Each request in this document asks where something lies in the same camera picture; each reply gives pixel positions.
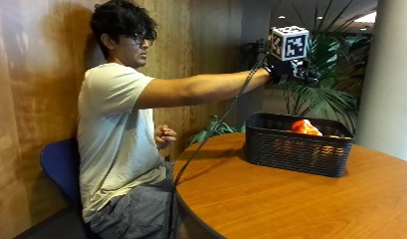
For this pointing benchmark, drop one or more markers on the green palm plant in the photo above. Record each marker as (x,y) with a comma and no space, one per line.
(326,86)

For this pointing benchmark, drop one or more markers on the white marker cube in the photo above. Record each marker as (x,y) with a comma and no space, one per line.
(290,43)

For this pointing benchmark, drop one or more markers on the small green leafy plant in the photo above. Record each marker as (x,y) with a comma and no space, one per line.
(213,129)

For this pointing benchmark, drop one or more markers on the the person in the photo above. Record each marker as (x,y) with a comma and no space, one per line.
(109,132)

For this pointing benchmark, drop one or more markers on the orange plastic bag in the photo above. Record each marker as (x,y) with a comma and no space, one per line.
(304,127)

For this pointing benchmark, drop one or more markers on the white round column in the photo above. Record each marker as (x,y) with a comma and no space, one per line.
(388,76)

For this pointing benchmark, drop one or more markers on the black woven basket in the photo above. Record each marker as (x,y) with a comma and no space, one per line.
(295,146)

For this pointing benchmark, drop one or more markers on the blue chair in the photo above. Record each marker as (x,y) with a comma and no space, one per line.
(61,166)

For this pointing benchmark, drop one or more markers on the black eyeglasses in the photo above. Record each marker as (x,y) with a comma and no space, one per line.
(141,38)

